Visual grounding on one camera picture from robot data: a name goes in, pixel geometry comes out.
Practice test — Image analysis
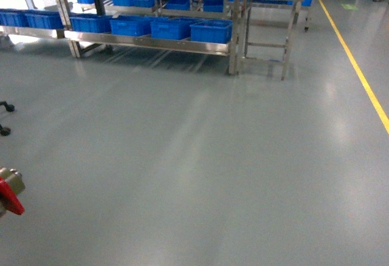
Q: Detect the blue plastic bin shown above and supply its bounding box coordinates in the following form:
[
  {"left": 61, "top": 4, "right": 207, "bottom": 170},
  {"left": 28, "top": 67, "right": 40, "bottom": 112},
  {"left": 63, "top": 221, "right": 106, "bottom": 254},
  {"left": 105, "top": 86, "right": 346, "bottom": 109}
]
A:
[
  {"left": 70, "top": 14, "right": 111, "bottom": 33},
  {"left": 109, "top": 16, "right": 157, "bottom": 36},
  {"left": 190, "top": 20, "right": 233, "bottom": 44},
  {"left": 151, "top": 18, "right": 201, "bottom": 40}
]

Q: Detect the stainless steel shelf rack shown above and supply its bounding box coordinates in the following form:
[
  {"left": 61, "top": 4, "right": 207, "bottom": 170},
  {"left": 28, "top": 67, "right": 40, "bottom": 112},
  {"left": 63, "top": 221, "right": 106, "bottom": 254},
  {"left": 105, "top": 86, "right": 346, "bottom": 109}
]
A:
[{"left": 0, "top": 0, "right": 244, "bottom": 76}]

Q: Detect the small stainless steel table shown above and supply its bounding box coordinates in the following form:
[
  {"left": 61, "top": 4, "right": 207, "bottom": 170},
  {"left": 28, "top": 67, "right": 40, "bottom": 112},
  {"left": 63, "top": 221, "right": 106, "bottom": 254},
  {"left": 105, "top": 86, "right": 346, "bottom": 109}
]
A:
[{"left": 236, "top": 0, "right": 303, "bottom": 80}]

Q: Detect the black caster wheel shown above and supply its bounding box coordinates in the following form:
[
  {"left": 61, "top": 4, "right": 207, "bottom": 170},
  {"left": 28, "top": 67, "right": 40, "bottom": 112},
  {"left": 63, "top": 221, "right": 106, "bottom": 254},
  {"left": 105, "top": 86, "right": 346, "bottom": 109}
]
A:
[
  {"left": 0, "top": 125, "right": 12, "bottom": 137},
  {"left": 0, "top": 101, "right": 15, "bottom": 112}
]

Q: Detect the red and beige robot part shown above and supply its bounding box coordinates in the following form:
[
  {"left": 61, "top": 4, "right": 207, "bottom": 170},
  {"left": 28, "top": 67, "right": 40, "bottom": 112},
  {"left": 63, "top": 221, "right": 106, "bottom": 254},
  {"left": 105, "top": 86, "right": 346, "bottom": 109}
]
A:
[{"left": 1, "top": 167, "right": 26, "bottom": 217}]

